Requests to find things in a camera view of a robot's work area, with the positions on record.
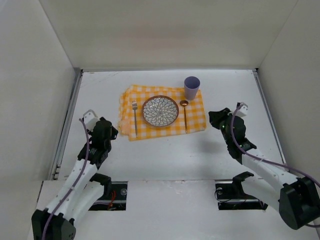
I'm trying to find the yellow white checkered napkin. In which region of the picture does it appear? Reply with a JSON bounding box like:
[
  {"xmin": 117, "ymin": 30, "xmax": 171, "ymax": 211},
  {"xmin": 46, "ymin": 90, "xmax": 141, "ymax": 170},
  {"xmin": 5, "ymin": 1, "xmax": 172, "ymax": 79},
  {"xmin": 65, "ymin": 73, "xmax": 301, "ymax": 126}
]
[{"xmin": 118, "ymin": 84, "xmax": 207, "ymax": 141}]

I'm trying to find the copper coloured spoon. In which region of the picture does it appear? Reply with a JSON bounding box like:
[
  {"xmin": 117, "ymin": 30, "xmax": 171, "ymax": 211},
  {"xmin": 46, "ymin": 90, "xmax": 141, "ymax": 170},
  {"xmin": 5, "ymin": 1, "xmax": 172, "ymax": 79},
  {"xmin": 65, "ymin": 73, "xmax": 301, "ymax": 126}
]
[{"xmin": 179, "ymin": 100, "xmax": 189, "ymax": 134}]

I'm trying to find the lilac plastic cup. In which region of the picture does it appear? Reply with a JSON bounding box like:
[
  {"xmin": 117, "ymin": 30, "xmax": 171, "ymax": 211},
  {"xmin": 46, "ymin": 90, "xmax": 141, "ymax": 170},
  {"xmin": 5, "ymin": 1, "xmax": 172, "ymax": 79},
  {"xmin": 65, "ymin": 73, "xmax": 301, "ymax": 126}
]
[{"xmin": 184, "ymin": 76, "xmax": 201, "ymax": 101}]

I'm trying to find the silver metal fork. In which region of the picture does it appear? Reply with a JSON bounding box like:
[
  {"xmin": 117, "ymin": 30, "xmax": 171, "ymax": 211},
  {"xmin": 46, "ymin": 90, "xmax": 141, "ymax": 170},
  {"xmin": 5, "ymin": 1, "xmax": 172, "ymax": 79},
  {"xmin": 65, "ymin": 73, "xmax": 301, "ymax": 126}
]
[{"xmin": 132, "ymin": 100, "xmax": 138, "ymax": 138}]

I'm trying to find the floral patterned ceramic plate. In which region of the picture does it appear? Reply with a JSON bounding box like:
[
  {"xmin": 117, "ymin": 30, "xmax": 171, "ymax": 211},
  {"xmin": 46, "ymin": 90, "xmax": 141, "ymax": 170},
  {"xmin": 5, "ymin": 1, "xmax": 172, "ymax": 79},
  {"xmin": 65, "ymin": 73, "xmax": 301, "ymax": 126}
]
[{"xmin": 141, "ymin": 95, "xmax": 180, "ymax": 128}]

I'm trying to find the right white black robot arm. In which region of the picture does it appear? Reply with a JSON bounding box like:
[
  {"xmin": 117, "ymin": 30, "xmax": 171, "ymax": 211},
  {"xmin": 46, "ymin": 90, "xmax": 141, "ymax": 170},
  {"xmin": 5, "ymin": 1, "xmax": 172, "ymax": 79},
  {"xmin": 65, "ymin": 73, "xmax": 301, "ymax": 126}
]
[{"xmin": 208, "ymin": 102, "xmax": 320, "ymax": 230}]

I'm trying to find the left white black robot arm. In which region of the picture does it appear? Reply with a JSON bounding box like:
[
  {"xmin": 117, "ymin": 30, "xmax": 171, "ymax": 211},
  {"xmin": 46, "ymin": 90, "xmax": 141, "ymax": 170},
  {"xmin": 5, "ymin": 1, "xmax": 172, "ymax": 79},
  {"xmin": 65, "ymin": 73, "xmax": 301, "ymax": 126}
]
[{"xmin": 31, "ymin": 112, "xmax": 118, "ymax": 240}]

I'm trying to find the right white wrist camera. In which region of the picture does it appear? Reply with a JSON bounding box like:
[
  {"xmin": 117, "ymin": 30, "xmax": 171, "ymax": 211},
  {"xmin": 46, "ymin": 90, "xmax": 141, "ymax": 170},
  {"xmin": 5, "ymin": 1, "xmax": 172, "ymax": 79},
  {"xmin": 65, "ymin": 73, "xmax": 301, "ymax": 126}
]
[{"xmin": 235, "ymin": 102, "xmax": 249, "ymax": 118}]

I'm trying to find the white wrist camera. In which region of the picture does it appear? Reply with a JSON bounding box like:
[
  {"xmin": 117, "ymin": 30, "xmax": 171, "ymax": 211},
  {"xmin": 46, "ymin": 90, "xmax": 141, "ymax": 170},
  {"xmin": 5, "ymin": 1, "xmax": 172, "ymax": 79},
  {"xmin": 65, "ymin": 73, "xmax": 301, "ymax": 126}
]
[
  {"xmin": 235, "ymin": 102, "xmax": 249, "ymax": 118},
  {"xmin": 83, "ymin": 109, "xmax": 99, "ymax": 131}
]

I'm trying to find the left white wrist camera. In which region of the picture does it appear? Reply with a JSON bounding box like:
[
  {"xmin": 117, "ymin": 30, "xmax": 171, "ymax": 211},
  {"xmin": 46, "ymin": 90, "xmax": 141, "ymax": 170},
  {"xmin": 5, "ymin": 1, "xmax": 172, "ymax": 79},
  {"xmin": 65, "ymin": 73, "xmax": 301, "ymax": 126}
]
[{"xmin": 83, "ymin": 109, "xmax": 99, "ymax": 131}]

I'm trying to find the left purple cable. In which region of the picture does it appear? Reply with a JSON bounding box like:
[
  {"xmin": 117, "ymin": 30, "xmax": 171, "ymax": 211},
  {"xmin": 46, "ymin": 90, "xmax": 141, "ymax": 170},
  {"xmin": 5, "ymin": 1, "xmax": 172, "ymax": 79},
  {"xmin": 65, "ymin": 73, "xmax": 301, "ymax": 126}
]
[{"xmin": 41, "ymin": 117, "xmax": 106, "ymax": 240}]

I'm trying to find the right aluminium table rail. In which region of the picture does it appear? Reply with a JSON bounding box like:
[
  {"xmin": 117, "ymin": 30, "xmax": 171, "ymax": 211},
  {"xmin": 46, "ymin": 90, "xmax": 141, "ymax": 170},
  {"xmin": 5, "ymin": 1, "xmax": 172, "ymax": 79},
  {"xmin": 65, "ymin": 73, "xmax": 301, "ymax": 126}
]
[{"xmin": 252, "ymin": 68, "xmax": 287, "ymax": 165}]

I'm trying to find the aluminium table rail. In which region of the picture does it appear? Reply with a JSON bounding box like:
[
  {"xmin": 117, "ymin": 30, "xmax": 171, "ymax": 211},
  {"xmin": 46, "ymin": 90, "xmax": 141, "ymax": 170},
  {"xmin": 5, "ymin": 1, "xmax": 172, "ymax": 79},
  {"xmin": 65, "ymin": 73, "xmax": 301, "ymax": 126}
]
[
  {"xmin": 252, "ymin": 68, "xmax": 287, "ymax": 165},
  {"xmin": 47, "ymin": 67, "xmax": 83, "ymax": 180}
]

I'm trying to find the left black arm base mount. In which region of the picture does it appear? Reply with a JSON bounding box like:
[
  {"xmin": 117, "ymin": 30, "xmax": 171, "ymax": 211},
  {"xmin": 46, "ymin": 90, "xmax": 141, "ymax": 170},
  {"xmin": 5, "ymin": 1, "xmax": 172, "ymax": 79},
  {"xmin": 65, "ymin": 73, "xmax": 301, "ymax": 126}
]
[{"xmin": 89, "ymin": 173, "xmax": 128, "ymax": 211}]

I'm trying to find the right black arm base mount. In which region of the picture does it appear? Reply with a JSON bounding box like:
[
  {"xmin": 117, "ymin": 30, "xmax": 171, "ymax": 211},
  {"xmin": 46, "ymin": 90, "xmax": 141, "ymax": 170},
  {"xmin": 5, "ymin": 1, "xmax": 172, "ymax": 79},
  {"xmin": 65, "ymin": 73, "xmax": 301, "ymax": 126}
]
[{"xmin": 214, "ymin": 171, "xmax": 268, "ymax": 211}]

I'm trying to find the left aluminium table rail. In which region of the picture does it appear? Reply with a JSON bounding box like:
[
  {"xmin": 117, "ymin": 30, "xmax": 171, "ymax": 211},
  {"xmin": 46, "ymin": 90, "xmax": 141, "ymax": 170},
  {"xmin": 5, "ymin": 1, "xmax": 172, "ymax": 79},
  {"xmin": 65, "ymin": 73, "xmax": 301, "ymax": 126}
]
[{"xmin": 47, "ymin": 67, "xmax": 83, "ymax": 180}]

